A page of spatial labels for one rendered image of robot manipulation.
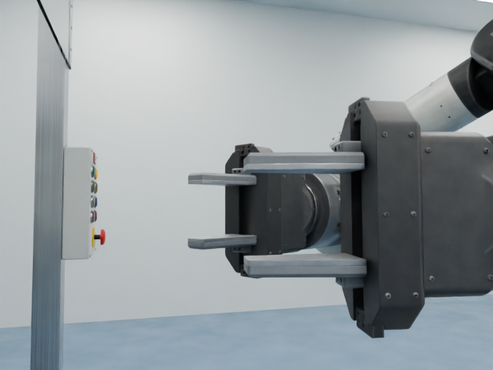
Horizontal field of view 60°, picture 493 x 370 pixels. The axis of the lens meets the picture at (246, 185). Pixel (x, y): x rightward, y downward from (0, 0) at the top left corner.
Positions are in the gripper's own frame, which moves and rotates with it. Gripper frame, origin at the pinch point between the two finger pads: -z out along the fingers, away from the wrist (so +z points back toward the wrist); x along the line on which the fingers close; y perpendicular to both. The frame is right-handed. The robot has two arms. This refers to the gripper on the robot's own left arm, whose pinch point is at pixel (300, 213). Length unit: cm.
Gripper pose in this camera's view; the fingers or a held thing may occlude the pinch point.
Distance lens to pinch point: 23.3
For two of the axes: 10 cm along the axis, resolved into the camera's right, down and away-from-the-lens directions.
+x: 0.0, 10.0, -0.5
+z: 9.9, 0.0, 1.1
